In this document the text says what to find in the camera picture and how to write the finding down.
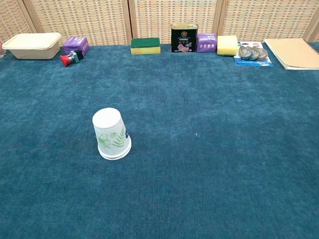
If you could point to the green and yellow sponge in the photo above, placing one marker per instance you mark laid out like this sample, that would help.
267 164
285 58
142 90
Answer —
145 46

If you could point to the black luncheon meat can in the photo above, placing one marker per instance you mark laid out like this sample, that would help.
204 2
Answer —
184 38

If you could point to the purple tissue packet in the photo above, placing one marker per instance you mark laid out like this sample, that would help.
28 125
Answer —
76 44
206 43

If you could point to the blue blister pack card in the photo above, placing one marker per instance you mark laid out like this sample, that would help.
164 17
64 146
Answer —
253 62

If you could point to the brown spiral notebook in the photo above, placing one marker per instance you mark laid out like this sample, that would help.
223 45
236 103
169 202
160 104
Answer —
291 52

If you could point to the blue carpet table cover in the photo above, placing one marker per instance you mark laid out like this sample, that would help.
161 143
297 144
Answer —
199 161

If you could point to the heart-shaped tin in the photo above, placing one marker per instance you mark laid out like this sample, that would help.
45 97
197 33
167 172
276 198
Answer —
263 54
254 53
245 52

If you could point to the red emergency stop button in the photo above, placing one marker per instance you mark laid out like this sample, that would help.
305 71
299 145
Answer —
67 60

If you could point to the beige container base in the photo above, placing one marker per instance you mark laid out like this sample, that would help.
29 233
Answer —
33 52

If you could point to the woven folding screen panel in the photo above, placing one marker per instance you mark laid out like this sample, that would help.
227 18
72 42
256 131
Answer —
10 17
174 12
79 17
269 17
315 36

